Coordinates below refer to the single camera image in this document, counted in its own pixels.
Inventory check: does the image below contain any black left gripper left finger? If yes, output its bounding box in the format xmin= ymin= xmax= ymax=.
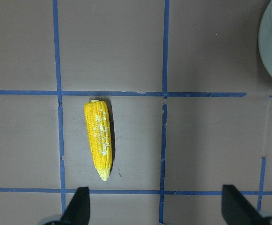
xmin=60 ymin=187 xmax=90 ymax=225

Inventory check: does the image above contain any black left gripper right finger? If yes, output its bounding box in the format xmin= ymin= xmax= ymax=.
xmin=221 ymin=185 xmax=267 ymax=225

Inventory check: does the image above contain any yellow corn cob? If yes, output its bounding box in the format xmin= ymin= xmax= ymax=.
xmin=84 ymin=100 xmax=112 ymax=181

